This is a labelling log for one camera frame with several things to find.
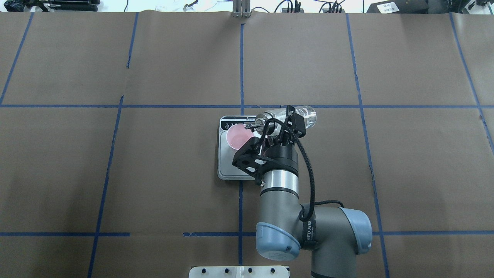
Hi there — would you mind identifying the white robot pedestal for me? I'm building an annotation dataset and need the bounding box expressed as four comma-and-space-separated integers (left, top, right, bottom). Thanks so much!
188, 265, 291, 278

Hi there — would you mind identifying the silver kitchen scale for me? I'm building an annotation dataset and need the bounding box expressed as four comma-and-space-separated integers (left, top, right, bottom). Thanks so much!
217, 115, 261, 181

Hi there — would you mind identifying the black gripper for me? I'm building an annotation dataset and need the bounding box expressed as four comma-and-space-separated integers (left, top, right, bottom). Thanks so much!
257, 105, 306, 174

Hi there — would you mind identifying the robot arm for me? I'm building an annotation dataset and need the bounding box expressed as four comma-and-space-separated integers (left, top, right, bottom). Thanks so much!
249, 105, 372, 278

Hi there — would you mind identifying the black box white label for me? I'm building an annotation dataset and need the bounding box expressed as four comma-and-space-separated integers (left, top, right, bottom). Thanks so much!
365, 0, 429, 14

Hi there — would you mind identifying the pink cup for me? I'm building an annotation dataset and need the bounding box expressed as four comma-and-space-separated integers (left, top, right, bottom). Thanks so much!
226, 124, 255, 150

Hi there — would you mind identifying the clear glass sauce bottle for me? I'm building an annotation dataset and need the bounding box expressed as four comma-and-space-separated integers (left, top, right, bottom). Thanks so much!
244, 105, 316, 137

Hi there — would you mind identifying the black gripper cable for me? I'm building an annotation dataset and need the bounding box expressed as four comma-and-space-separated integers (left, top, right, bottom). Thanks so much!
289, 131, 345, 222

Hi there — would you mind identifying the aluminium frame post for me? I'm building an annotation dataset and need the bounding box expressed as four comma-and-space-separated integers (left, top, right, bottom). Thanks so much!
231, 0, 252, 18

